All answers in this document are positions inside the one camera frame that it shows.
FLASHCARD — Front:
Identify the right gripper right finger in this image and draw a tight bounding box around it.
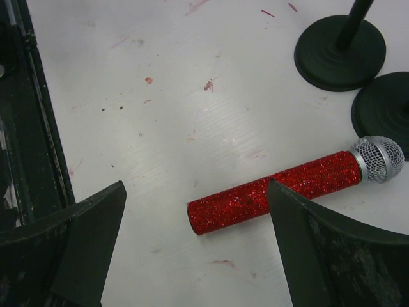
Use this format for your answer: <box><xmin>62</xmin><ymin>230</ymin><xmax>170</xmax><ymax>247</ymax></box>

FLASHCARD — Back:
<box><xmin>266</xmin><ymin>180</ymin><xmax>408</xmax><ymax>306</ymax></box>

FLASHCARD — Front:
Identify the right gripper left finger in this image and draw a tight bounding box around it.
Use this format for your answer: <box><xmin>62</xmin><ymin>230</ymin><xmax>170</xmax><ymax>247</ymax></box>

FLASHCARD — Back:
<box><xmin>1</xmin><ymin>181</ymin><xmax>127</xmax><ymax>306</ymax></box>

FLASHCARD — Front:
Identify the red glitter microphone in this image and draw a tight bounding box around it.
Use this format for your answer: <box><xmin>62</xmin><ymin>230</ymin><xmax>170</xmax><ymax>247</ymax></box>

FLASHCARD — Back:
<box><xmin>187</xmin><ymin>135</ymin><xmax>405</xmax><ymax>237</ymax></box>

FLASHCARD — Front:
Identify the round-base mic stand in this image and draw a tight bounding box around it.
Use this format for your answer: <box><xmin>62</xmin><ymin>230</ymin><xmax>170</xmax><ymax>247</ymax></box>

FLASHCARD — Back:
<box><xmin>351</xmin><ymin>72</ymin><xmax>409</xmax><ymax>161</ymax></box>
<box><xmin>294</xmin><ymin>0</ymin><xmax>387</xmax><ymax>92</ymax></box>

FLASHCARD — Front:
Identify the black front mounting rail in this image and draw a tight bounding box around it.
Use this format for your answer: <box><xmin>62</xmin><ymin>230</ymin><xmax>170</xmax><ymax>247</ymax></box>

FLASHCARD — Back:
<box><xmin>1</xmin><ymin>1</ymin><xmax>75</xmax><ymax>231</ymax></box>

